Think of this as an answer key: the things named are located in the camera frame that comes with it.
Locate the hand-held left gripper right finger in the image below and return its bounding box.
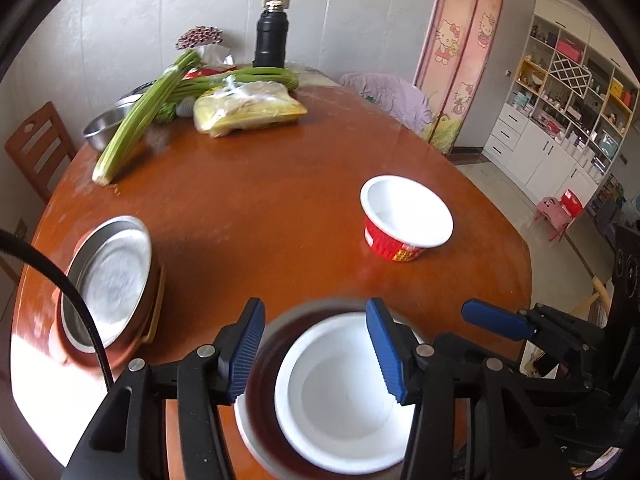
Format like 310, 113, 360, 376
365, 297, 576, 480

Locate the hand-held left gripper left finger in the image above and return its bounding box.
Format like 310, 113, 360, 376
60, 297, 267, 480

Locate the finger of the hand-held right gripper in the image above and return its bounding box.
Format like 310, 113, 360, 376
517, 352, 597, 401
461, 299, 608, 361

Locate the stainless steel bowl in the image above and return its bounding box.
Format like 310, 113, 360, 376
234, 297, 426, 480

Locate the red bowl with white inside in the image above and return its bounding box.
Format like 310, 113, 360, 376
274, 312, 418, 472
360, 175, 454, 263

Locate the yellow ribbed plate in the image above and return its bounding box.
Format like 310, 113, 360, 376
140, 262, 167, 346

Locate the orange plastic plate with ears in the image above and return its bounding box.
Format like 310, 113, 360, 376
51, 225, 161, 368

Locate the round metal tray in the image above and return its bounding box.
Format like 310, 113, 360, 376
61, 216, 152, 352

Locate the light wooden chair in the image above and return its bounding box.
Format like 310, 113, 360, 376
574, 277, 612, 317

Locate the pink stool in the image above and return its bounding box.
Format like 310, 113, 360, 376
535, 195, 566, 227

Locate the black speaker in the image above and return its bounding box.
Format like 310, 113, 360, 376
612, 225, 640, 321

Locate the red stool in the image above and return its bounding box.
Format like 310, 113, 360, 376
550, 189, 583, 243

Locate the white shelf cabinet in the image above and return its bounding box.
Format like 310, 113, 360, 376
482, 0, 640, 206

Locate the yellow bag of noodles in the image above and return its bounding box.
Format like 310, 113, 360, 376
193, 81, 308, 139

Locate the purple cloth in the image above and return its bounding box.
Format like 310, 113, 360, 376
340, 72, 433, 136

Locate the celery bunch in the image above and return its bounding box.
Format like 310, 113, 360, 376
92, 50, 203, 186

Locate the stainless steel basin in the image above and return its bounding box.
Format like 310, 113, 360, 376
82, 105, 136, 152

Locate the pink cartoon cat curtain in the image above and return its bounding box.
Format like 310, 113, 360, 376
413, 0, 507, 156

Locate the bundle of green beans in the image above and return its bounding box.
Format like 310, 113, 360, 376
170, 66, 300, 98

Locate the red packet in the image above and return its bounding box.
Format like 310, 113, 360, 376
182, 64, 238, 81

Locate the brown wooden chair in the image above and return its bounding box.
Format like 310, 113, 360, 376
5, 101, 78, 203

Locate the black thermos bottle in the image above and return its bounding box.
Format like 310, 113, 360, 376
254, 1, 287, 69

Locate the black cable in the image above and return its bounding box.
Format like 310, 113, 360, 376
0, 228, 112, 392

